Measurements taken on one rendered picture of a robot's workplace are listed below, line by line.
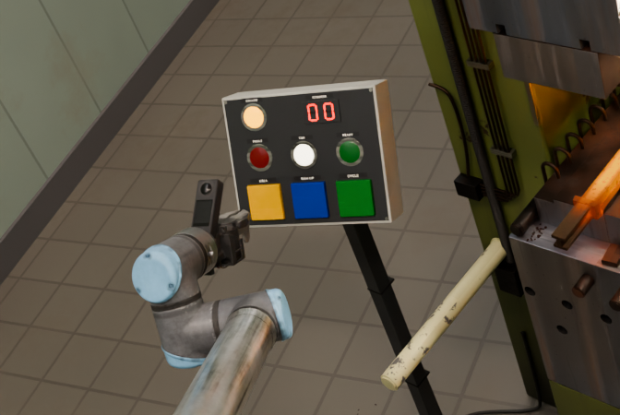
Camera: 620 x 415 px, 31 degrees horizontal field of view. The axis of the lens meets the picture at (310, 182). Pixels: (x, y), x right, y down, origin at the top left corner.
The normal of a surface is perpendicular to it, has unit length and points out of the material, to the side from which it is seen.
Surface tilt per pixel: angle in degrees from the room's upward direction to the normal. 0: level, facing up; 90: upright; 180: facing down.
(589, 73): 90
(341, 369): 0
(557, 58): 90
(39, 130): 90
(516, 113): 90
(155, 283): 55
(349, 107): 60
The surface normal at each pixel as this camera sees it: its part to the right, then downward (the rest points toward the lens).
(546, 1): -0.62, 0.64
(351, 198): -0.38, 0.22
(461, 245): -0.30, -0.73
